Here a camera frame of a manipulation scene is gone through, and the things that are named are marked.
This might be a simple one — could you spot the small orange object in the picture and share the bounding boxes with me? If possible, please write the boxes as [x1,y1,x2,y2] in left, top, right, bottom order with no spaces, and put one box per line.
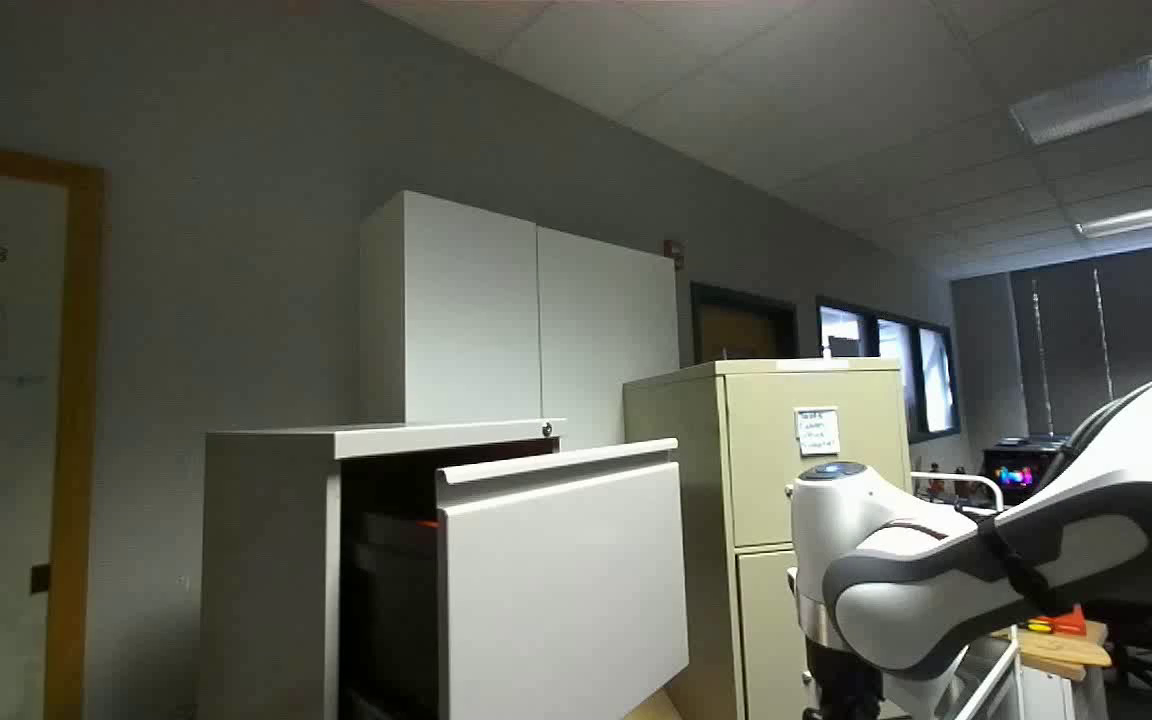
[1048,601,1093,640]

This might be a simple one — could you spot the white wall cabinet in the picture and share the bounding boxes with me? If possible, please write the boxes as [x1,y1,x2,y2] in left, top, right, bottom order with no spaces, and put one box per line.
[354,187,682,454]

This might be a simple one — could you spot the wooden board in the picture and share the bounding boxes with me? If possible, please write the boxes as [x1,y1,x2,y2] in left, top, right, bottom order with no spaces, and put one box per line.
[1012,616,1116,673]

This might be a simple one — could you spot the white drawer cabinet body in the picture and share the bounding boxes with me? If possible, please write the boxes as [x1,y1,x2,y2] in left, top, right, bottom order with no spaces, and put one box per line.
[197,417,567,720]

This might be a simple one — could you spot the white metal rail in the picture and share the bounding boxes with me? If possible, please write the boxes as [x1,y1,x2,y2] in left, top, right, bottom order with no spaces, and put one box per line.
[908,469,1006,518]

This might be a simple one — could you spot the beige filing cabinet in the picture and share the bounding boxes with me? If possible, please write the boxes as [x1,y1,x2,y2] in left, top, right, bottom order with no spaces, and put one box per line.
[620,358,914,720]

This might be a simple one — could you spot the dark framed doorway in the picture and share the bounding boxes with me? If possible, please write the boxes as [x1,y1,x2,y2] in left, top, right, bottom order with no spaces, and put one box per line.
[686,280,802,369]

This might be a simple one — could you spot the black office chair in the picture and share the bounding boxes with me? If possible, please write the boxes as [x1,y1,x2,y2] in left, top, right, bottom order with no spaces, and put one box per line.
[1084,567,1152,714]

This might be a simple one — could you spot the white paper label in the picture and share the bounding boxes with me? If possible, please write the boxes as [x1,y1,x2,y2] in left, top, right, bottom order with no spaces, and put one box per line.
[793,403,842,460]

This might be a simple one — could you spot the dark window blinds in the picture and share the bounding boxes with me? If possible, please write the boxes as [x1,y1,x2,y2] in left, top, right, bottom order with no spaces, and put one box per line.
[950,237,1152,448]

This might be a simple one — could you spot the wide ceiling light panel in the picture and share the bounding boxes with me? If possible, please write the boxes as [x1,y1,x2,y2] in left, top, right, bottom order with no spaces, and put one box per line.
[1006,31,1152,147]

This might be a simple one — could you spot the black computer with coloured lights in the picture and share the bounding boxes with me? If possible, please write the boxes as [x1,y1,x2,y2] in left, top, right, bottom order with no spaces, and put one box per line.
[979,442,1067,507]

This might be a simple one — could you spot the narrow ceiling light strip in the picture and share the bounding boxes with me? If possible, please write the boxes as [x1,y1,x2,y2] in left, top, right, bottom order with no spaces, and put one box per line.
[1070,194,1152,246]

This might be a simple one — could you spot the dark framed window pane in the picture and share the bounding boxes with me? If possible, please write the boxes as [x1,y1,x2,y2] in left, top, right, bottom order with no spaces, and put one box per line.
[914,322,963,442]
[811,295,871,362]
[871,313,928,446]

